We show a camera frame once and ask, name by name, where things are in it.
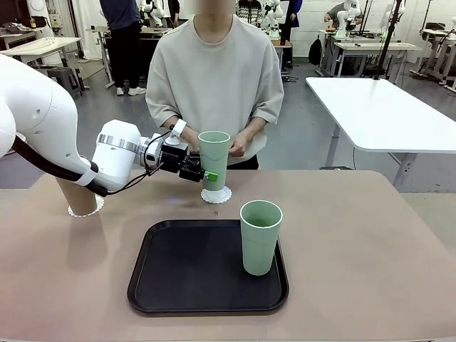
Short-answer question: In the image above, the black plastic tray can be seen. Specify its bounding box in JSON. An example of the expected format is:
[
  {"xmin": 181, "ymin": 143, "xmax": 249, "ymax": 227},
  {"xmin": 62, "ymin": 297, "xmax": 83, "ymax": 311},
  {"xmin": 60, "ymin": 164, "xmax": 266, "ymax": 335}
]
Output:
[{"xmin": 126, "ymin": 219, "xmax": 290, "ymax": 315}]

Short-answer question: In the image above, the white table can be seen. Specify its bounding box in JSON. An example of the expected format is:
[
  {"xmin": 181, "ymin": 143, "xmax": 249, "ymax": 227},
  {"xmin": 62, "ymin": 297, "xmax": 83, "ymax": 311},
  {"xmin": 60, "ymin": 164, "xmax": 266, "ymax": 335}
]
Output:
[{"xmin": 305, "ymin": 76, "xmax": 456, "ymax": 193}]

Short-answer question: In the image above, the tall brown cup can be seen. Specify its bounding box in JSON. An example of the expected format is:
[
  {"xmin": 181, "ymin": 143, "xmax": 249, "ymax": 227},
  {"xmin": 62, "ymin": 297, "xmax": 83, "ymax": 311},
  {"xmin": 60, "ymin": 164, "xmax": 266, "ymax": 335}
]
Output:
[{"xmin": 53, "ymin": 176, "xmax": 100, "ymax": 217}]

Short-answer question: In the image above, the person in patterned sweater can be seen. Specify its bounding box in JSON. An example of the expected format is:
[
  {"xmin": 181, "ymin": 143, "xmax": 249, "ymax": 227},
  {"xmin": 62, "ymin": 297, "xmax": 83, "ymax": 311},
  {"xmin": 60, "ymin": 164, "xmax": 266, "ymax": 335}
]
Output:
[{"xmin": 237, "ymin": 0, "xmax": 264, "ymax": 25}]

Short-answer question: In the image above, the background desk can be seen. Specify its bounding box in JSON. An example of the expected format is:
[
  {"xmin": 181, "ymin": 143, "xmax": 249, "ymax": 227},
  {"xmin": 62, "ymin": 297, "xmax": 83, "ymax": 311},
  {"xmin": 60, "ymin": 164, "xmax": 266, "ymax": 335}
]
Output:
[
  {"xmin": 420, "ymin": 28, "xmax": 456, "ymax": 86},
  {"xmin": 318, "ymin": 28, "xmax": 421, "ymax": 78},
  {"xmin": 85, "ymin": 25, "xmax": 115, "ymax": 88}
]

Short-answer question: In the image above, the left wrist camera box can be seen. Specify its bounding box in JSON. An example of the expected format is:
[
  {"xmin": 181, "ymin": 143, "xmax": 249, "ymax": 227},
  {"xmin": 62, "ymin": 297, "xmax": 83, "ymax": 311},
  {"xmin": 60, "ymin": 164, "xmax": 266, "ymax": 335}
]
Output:
[{"xmin": 143, "ymin": 133, "xmax": 165, "ymax": 168}]

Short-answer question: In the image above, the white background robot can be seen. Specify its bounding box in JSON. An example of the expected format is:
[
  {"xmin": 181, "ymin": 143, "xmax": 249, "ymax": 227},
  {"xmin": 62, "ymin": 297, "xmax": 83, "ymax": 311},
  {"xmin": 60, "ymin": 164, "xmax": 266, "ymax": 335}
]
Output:
[
  {"xmin": 386, "ymin": 0, "xmax": 408, "ymax": 26},
  {"xmin": 262, "ymin": 0, "xmax": 285, "ymax": 38},
  {"xmin": 334, "ymin": 0, "xmax": 360, "ymax": 39},
  {"xmin": 139, "ymin": 0, "xmax": 171, "ymax": 29}
]

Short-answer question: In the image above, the person in beige shirt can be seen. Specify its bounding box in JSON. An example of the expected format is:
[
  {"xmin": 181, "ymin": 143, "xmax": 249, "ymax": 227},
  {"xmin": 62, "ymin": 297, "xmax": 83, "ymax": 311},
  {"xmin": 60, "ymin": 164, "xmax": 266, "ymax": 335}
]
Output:
[{"xmin": 145, "ymin": 0, "xmax": 285, "ymax": 171}]

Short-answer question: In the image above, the person's right hand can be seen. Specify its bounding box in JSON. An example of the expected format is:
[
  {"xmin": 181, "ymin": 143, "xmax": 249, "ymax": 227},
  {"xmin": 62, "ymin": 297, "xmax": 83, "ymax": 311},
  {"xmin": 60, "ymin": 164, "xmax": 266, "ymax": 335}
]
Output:
[{"xmin": 180, "ymin": 128, "xmax": 200, "ymax": 152}]

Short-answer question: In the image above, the person in navy clothes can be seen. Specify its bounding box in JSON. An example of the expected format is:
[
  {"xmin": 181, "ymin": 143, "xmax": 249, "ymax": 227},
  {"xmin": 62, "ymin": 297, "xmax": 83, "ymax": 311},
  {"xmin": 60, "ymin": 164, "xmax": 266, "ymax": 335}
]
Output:
[{"xmin": 99, "ymin": 0, "xmax": 147, "ymax": 97}]

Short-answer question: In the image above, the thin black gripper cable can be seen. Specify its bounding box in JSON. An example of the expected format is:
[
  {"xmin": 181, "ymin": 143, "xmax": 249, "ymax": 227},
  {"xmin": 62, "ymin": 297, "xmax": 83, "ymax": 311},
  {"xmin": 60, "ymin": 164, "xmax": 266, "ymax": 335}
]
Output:
[{"xmin": 106, "ymin": 130, "xmax": 172, "ymax": 195}]

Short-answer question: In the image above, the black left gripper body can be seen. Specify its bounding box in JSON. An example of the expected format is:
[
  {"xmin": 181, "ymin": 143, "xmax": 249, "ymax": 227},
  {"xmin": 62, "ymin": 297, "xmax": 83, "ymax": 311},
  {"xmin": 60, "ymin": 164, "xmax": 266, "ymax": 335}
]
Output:
[{"xmin": 160, "ymin": 142, "xmax": 190, "ymax": 175}]

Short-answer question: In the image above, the grey step stool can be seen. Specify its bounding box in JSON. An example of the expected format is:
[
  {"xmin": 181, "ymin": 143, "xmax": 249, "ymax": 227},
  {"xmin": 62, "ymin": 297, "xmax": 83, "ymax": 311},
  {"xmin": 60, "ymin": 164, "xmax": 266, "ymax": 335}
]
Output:
[{"xmin": 47, "ymin": 66, "xmax": 83, "ymax": 97}]

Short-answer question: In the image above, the tall green cup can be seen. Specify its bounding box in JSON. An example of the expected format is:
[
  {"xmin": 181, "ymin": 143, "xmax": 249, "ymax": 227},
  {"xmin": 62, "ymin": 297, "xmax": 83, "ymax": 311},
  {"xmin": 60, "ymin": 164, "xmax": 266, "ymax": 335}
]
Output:
[
  {"xmin": 197, "ymin": 130, "xmax": 232, "ymax": 192},
  {"xmin": 239, "ymin": 199, "xmax": 284, "ymax": 277}
]

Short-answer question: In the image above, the black backpack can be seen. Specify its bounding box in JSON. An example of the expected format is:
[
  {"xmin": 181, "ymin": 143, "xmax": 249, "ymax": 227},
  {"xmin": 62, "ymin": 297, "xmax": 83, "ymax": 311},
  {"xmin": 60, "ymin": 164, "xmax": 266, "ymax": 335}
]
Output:
[{"xmin": 308, "ymin": 34, "xmax": 323, "ymax": 67}]

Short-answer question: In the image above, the light background table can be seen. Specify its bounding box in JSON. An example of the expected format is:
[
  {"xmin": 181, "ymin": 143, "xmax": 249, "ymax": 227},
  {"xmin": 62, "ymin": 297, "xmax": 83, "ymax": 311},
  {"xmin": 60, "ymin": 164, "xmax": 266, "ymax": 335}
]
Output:
[{"xmin": 0, "ymin": 36, "xmax": 83, "ymax": 68}]

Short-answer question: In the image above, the person in blue jacket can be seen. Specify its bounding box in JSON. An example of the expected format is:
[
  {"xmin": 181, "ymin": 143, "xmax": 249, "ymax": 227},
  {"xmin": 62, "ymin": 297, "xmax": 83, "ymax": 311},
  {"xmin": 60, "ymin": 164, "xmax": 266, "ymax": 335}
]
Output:
[{"xmin": 284, "ymin": 0, "xmax": 304, "ymax": 69}]

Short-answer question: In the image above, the person's right forearm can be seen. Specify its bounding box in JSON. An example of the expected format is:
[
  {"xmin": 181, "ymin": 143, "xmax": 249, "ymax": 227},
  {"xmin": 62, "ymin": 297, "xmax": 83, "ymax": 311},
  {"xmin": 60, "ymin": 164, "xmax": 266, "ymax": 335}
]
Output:
[{"xmin": 160, "ymin": 115, "xmax": 181, "ymax": 132}]

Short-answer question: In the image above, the black tripod pole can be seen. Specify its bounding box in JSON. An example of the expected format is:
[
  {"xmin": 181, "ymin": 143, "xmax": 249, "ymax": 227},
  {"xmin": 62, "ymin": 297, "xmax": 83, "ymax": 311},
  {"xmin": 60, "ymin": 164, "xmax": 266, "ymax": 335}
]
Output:
[{"xmin": 373, "ymin": 0, "xmax": 399, "ymax": 81}]

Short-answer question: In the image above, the black left arm hose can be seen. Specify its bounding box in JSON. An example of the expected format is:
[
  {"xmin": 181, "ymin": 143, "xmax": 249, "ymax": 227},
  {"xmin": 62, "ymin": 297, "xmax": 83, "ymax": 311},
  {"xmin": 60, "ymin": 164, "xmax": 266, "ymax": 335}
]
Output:
[{"xmin": 12, "ymin": 135, "xmax": 108, "ymax": 197}]

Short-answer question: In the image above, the person's left hand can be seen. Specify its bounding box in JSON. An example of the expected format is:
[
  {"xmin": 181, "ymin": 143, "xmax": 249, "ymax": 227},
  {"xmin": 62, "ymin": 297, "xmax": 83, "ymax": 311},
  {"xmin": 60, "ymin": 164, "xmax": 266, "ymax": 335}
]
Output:
[{"xmin": 229, "ymin": 132, "xmax": 251, "ymax": 157}]

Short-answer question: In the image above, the seated person in grey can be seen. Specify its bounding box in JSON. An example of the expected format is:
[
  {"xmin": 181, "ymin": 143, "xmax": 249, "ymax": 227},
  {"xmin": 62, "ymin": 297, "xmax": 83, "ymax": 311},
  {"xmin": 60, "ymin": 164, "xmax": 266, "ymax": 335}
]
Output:
[{"xmin": 324, "ymin": 1, "xmax": 365, "ymax": 31}]

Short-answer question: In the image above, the person's left forearm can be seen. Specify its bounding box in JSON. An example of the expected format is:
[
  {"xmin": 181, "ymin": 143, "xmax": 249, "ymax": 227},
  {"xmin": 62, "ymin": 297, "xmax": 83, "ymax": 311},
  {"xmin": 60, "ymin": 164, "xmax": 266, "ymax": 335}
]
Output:
[{"xmin": 239, "ymin": 114, "xmax": 268, "ymax": 143}]

